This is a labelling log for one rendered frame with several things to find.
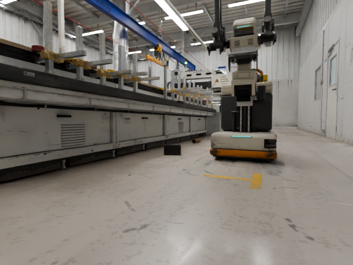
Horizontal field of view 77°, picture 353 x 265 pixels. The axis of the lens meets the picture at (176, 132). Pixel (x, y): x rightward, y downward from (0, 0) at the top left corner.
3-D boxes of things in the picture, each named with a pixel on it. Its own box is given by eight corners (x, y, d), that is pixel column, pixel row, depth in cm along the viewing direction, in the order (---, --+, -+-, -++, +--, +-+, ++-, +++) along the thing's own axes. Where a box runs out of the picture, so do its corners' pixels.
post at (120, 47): (123, 95, 213) (123, 44, 211) (121, 95, 210) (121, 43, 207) (120, 95, 214) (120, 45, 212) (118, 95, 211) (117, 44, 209)
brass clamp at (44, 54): (64, 62, 149) (64, 55, 149) (45, 57, 137) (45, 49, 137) (58, 63, 152) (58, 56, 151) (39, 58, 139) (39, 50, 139)
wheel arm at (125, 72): (132, 74, 183) (132, 69, 183) (130, 74, 180) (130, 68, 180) (92, 78, 200) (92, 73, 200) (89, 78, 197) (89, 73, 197)
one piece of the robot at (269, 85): (224, 139, 276) (225, 71, 272) (271, 140, 255) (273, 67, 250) (218, 141, 245) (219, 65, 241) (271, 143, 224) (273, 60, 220)
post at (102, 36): (106, 90, 190) (105, 33, 187) (103, 89, 187) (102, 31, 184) (102, 90, 191) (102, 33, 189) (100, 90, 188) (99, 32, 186)
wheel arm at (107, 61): (113, 64, 160) (113, 59, 160) (110, 63, 157) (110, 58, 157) (69, 70, 177) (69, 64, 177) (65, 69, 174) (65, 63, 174)
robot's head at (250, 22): (235, 34, 228) (233, 19, 218) (256, 31, 220) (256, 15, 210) (233, 40, 219) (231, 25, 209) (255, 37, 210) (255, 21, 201)
